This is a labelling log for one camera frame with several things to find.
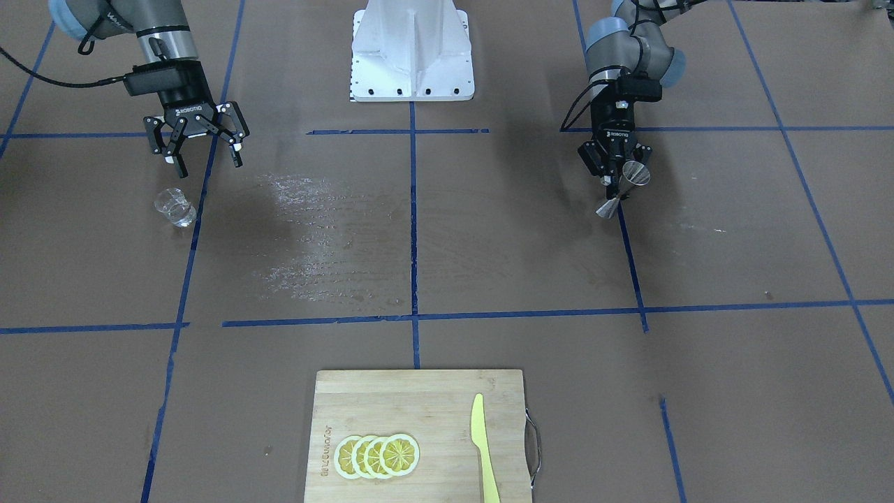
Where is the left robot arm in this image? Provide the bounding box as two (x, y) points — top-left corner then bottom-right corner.
(578, 1), (694, 203)

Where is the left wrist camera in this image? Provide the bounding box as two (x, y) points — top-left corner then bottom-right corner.
(613, 75), (662, 103)

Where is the wooden cutting board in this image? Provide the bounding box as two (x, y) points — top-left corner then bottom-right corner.
(304, 370), (533, 502)

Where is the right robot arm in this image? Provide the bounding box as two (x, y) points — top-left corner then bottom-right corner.
(48, 1), (249, 178)

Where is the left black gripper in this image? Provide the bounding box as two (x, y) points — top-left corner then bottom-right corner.
(578, 101), (652, 200)

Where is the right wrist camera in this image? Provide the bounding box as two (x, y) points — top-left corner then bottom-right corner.
(124, 59), (202, 96)

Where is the yellow plastic knife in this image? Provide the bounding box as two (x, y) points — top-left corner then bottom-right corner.
(470, 393), (501, 502)

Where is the clear glass cup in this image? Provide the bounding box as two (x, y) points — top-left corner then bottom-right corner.
(154, 187), (197, 228)

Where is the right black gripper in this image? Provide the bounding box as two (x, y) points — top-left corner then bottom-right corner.
(143, 89), (250, 179)

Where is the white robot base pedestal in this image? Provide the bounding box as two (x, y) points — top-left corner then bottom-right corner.
(349, 1), (476, 103)

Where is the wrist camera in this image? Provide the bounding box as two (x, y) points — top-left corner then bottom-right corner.
(124, 59), (202, 96)
(613, 75), (662, 103)

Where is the steel double jigger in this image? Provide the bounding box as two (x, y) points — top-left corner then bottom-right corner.
(595, 160), (651, 219)

